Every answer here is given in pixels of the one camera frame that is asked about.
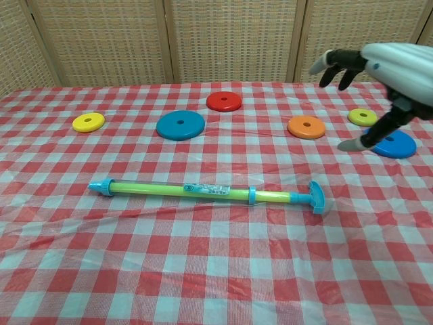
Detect woven wooden folding screen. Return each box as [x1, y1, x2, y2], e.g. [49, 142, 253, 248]
[0, 0, 433, 98]

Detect large teal disc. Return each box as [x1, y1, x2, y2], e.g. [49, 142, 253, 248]
[156, 110, 206, 142]

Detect red white checkered tablecloth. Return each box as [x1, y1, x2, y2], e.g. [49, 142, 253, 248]
[0, 81, 433, 325]

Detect yellow disc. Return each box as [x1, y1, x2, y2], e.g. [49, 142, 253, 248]
[72, 112, 106, 133]

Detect red disc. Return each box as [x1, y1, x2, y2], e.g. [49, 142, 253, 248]
[206, 91, 243, 112]

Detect small olive-yellow disc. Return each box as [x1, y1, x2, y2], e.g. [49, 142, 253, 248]
[348, 108, 378, 127]

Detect green and blue water pump toy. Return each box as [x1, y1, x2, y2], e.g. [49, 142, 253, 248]
[88, 180, 326, 215]

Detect orange disc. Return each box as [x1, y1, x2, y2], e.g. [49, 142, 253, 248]
[287, 115, 326, 140]

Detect bright blue disc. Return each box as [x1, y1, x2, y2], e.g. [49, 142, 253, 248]
[361, 127, 417, 159]

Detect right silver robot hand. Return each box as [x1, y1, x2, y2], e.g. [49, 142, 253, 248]
[309, 42, 433, 152]

